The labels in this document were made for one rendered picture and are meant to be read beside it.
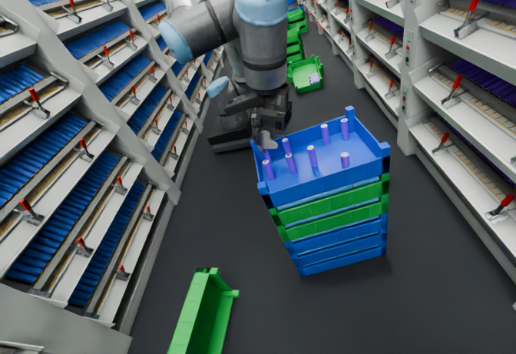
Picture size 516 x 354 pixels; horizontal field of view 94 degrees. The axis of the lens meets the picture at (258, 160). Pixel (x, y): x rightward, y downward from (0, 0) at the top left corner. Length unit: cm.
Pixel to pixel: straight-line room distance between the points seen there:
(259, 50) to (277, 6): 7
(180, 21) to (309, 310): 86
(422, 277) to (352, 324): 26
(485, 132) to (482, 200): 21
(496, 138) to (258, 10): 63
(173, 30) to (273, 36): 21
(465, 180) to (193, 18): 88
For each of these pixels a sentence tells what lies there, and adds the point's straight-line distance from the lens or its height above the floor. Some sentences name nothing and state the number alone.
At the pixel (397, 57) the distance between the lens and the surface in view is 125.
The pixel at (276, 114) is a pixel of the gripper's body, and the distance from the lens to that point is 56.
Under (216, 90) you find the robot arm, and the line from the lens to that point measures 143.
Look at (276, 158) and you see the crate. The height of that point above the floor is 40.
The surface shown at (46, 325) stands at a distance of 95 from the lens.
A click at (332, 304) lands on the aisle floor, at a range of 90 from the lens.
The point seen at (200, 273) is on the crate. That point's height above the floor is 20.
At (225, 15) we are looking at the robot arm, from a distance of 57.
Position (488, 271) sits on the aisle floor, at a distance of 101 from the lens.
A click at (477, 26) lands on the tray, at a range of 84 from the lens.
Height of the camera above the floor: 86
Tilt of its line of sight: 38 degrees down
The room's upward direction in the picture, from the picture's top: 23 degrees counter-clockwise
